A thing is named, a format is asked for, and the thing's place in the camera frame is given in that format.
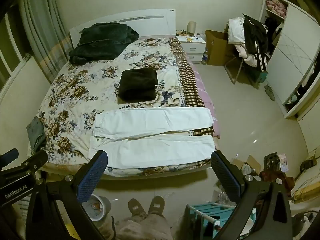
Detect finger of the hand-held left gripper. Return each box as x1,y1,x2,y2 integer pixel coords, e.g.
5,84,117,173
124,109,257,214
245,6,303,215
0,149,19,167
15,151,48,178

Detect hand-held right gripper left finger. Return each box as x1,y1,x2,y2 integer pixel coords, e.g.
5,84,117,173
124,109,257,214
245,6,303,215
26,150,109,240

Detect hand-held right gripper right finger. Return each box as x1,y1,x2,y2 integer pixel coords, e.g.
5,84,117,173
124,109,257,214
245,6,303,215
211,150,293,240

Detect white pants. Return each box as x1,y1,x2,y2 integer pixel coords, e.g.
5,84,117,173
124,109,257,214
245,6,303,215
89,107,216,169

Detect clear plastic bag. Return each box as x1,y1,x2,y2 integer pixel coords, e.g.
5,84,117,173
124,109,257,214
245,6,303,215
212,182,233,205

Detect grey cloth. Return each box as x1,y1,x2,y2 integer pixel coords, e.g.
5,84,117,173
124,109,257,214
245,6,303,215
26,116,47,153

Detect grey trash bin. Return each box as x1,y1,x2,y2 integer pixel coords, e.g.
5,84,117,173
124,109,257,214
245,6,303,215
82,195,112,222

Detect open small cardboard box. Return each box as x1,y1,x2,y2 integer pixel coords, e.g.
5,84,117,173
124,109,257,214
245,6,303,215
230,154,262,178

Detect teal storage rack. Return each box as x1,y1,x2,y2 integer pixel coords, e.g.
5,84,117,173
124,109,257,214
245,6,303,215
186,202,258,240

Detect dark red cloth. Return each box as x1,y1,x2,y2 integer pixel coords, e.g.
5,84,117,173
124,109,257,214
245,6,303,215
260,152,295,198

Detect person's left shoe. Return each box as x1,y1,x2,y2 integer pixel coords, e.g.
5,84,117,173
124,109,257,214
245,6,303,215
128,199,148,218

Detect person's shoe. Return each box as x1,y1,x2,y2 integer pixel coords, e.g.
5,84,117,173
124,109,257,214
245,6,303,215
128,199,148,218
149,195,165,215

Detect person's right shoe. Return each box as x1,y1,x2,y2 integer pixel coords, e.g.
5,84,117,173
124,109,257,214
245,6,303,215
149,195,165,215

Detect person's trousered legs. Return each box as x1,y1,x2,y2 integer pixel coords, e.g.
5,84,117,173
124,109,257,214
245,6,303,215
117,214,173,240

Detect pink bed sheet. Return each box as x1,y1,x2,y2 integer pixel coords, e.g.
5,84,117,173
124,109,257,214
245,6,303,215
185,36,222,139

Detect grey slippers pair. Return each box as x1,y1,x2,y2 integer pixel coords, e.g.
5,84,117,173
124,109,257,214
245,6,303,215
264,84,275,101

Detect black folded cloth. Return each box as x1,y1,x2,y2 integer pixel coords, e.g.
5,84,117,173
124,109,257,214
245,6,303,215
118,67,159,103

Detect striped grey curtain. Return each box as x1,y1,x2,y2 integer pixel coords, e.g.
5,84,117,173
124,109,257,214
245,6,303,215
17,0,73,83

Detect brown cardboard box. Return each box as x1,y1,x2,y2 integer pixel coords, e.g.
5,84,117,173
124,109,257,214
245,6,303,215
205,29,235,66

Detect white nightstand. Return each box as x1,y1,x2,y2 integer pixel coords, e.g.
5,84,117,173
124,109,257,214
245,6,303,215
176,34,207,64

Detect dark green blanket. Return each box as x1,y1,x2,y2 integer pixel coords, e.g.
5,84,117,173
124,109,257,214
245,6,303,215
69,22,140,64

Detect black striped jacket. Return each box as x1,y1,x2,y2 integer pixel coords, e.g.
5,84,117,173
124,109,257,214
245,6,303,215
243,14,269,72

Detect white wardrobe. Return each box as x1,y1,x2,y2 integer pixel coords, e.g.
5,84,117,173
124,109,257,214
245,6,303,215
259,0,320,119

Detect white clothes pile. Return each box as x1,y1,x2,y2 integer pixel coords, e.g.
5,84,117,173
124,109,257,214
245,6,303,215
227,17,247,43

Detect white wooden bed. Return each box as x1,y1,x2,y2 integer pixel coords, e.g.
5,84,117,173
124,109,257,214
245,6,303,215
37,8,222,180

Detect pink folded bedding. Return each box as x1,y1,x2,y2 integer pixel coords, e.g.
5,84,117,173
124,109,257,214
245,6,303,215
266,0,287,15

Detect window frame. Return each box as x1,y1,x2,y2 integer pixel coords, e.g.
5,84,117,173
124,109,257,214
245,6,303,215
0,12,28,80

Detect metal frame chair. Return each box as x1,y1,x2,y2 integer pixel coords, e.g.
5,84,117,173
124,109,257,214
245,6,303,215
225,55,268,88

